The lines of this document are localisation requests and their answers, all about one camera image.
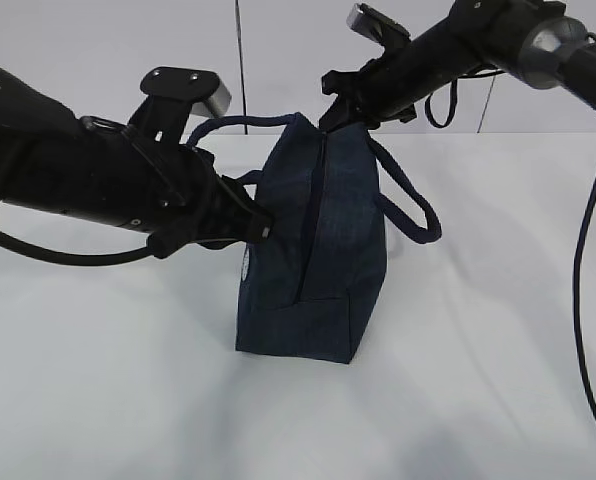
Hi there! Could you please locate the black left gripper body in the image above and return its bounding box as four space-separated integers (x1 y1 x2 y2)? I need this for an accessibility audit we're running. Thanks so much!
146 147 274 259

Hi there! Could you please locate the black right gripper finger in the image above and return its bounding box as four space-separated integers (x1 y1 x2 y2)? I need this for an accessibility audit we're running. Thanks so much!
318 97 363 133

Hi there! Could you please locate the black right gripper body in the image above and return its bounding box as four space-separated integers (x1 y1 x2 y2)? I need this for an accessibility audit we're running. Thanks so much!
321 57 417 129

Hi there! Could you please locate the dark navy lunch bag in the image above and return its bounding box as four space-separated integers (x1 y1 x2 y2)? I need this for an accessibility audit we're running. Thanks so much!
188 113 442 364

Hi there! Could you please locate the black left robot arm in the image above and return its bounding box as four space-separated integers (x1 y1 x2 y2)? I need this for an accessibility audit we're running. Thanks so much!
0 66 273 267

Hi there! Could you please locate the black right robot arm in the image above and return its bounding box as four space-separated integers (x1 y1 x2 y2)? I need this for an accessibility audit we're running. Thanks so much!
319 1 596 132

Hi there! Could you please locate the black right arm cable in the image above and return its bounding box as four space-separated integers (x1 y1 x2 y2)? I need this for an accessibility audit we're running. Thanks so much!
424 34 596 480

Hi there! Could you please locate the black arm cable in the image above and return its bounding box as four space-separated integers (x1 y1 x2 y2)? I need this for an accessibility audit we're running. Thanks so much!
0 219 154 269
424 34 596 480

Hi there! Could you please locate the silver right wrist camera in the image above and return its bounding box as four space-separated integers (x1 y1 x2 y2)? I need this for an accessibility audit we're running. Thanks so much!
346 3 411 51

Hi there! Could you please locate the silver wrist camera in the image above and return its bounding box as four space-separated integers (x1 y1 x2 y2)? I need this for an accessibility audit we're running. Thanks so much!
128 66 232 145
346 3 411 51

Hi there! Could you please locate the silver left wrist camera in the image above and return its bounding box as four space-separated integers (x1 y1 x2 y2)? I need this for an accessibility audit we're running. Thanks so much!
128 66 232 145

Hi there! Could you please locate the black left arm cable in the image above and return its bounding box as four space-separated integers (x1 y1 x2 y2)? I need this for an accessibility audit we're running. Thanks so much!
0 219 154 269

